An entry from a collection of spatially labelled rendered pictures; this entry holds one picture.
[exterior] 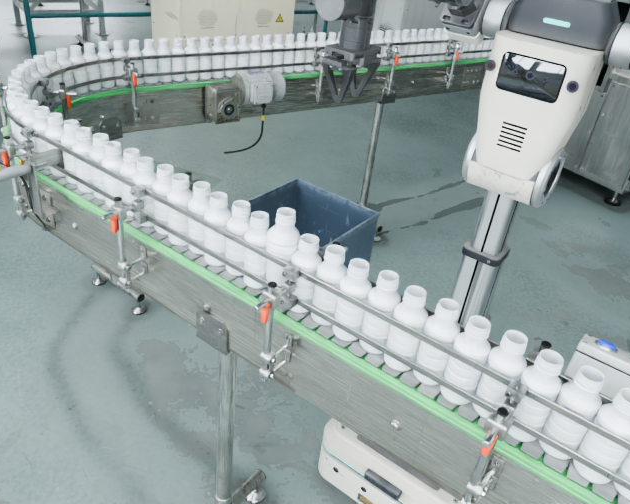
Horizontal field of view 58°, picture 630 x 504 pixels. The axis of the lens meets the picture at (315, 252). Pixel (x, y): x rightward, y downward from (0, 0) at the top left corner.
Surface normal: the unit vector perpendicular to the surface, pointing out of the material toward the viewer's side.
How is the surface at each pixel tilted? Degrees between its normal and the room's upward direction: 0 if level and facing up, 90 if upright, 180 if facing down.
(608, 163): 90
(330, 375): 90
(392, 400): 90
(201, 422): 0
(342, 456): 90
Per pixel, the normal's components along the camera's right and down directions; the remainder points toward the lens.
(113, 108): 0.74, 0.42
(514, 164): -0.60, 0.37
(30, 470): 0.11, -0.84
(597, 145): -0.81, 0.23
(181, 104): 0.57, 0.49
